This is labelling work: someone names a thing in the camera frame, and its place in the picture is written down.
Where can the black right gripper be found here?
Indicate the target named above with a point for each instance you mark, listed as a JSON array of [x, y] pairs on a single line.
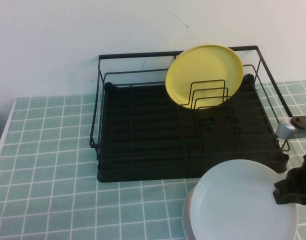
[[304, 180]]

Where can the white round plate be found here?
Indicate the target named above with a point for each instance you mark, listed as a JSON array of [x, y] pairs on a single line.
[[233, 205]]

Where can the grey round plate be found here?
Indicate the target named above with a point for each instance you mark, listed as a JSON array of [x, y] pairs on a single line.
[[186, 217]]

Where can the yellow round plate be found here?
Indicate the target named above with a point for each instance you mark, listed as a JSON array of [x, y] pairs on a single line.
[[205, 67]]

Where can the black plastic drip tray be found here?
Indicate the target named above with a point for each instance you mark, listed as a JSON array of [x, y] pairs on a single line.
[[148, 140]]

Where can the green checkered tablecloth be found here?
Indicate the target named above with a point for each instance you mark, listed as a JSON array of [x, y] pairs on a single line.
[[55, 175]]

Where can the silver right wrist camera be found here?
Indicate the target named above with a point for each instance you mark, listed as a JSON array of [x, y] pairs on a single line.
[[290, 130]]

